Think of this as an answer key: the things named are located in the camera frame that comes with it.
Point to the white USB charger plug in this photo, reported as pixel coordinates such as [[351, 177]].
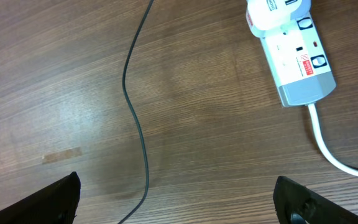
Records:
[[268, 14]]

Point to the white power strip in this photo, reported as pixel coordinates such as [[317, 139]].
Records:
[[298, 63]]

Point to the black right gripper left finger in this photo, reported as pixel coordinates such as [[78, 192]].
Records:
[[54, 204]]

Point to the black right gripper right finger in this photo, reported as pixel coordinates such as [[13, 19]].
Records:
[[294, 203]]

